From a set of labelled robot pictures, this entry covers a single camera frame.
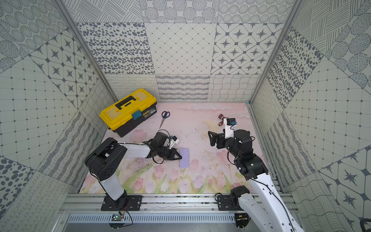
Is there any purple square paper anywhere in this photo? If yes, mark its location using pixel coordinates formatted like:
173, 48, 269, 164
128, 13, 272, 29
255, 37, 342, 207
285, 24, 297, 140
180, 148, 190, 169

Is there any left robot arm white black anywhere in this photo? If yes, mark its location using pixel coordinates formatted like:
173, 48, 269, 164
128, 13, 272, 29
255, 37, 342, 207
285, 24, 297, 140
85, 131, 182, 212

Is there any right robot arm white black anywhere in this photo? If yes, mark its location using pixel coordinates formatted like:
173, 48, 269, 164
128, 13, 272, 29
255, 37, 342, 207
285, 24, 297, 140
208, 129, 303, 232

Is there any dark red brass faucet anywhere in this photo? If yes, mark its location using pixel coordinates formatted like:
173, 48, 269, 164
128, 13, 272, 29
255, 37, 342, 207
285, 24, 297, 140
218, 114, 226, 126

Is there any yellow black toolbox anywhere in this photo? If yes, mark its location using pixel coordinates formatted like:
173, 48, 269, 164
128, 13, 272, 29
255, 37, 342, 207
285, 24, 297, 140
100, 89, 157, 137

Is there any right controller board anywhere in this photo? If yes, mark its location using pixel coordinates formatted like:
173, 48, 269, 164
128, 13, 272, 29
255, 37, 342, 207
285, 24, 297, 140
234, 213, 250, 230

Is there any controller board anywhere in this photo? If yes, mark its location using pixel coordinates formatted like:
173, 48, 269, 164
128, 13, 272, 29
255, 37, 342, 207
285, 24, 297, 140
234, 213, 250, 230
109, 214, 125, 230

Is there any left controller board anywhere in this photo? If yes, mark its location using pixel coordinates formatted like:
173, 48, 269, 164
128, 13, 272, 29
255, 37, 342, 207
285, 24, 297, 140
109, 214, 125, 230

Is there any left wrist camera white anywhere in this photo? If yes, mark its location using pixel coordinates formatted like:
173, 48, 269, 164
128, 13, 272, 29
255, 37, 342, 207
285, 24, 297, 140
169, 136, 179, 149

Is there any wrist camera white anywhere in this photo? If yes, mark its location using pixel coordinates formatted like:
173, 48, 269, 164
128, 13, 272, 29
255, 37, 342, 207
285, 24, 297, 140
223, 118, 237, 139
169, 136, 179, 149

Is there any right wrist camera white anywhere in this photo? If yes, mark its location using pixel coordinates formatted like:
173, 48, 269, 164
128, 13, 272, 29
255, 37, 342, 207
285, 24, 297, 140
223, 118, 237, 139

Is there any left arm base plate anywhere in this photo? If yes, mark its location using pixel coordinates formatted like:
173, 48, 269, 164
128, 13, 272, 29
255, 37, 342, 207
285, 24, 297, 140
101, 195, 143, 211

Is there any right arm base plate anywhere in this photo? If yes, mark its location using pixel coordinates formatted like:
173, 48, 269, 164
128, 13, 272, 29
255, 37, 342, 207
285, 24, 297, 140
215, 193, 258, 213

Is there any aluminium mounting rail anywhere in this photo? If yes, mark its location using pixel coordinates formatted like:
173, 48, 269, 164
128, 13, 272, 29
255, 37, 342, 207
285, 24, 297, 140
59, 193, 299, 215

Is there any white perforated cable duct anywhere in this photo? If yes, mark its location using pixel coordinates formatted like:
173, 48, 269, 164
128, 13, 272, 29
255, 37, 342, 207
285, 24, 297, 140
67, 213, 235, 223

